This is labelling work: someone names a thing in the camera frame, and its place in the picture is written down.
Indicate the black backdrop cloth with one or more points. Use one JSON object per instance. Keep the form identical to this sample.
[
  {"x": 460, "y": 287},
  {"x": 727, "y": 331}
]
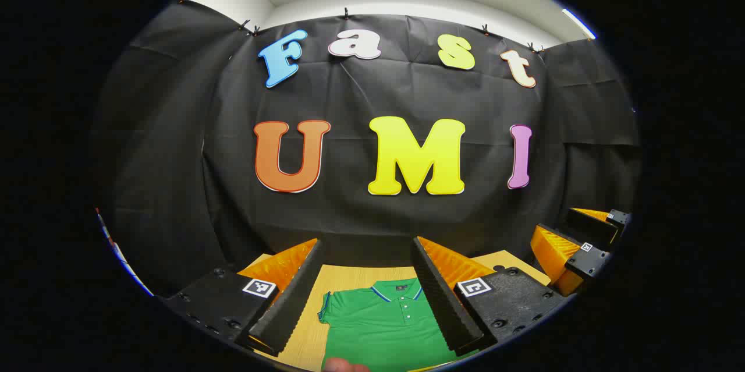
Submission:
[{"x": 349, "y": 98}]

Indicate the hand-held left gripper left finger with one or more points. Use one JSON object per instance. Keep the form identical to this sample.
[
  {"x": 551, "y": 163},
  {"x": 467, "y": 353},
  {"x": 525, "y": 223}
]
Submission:
[{"x": 291, "y": 302}]

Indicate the green T-shirt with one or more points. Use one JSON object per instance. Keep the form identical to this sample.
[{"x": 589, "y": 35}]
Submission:
[{"x": 378, "y": 331}]

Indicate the white printed board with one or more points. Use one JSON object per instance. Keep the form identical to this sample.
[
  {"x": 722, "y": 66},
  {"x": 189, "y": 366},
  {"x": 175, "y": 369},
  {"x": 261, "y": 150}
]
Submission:
[{"x": 123, "y": 260}]

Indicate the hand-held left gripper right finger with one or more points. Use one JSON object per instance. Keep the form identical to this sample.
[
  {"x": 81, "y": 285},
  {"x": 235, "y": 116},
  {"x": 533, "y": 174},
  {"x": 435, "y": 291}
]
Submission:
[{"x": 442, "y": 302}]

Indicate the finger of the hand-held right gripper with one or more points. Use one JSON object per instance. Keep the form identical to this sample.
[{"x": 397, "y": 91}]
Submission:
[
  {"x": 588, "y": 261},
  {"x": 591, "y": 226}
]

